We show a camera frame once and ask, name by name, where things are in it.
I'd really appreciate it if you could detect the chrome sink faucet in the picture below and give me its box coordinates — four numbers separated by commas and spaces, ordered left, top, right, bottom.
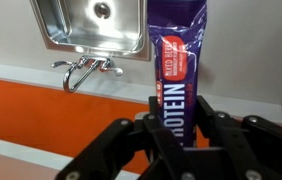
50, 55, 125, 94

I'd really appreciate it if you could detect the purple protein snack bar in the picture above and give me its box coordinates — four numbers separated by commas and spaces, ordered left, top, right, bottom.
147, 0, 207, 147

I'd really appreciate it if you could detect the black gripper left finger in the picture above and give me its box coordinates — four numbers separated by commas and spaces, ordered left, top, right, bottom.
54, 97, 198, 180

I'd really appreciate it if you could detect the stainless steel sink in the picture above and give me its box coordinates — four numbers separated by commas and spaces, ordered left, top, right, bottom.
30, 0, 151, 61

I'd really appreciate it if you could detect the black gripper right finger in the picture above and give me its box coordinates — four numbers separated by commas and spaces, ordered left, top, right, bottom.
195, 96, 282, 180

